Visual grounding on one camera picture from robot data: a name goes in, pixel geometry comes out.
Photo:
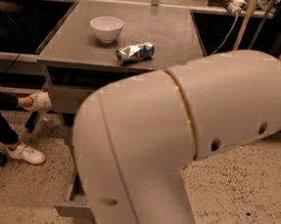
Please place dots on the grey bottom drawer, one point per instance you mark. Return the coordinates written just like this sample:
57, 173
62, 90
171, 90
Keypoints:
75, 204

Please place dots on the grey top drawer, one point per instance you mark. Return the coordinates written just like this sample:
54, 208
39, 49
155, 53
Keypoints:
69, 86

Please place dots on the grey middle drawer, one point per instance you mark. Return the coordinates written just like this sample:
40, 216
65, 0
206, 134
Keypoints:
66, 120

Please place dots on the dark bag on shelf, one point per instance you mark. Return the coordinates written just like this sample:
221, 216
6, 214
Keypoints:
10, 12

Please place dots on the white ceramic bowl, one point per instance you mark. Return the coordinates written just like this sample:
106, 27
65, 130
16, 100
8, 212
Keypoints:
107, 29

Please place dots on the grey drawer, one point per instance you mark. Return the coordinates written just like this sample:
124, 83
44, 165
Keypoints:
75, 204
69, 86
66, 120

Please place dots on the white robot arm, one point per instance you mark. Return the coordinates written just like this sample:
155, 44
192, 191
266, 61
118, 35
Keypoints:
133, 138

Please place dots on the crushed blue silver can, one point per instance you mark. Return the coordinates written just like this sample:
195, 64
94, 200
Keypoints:
135, 53

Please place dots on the grey drawer cabinet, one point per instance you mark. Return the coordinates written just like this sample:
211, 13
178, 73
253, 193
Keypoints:
73, 43

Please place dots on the white sneaker lower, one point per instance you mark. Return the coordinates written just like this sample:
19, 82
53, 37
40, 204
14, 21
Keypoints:
23, 152

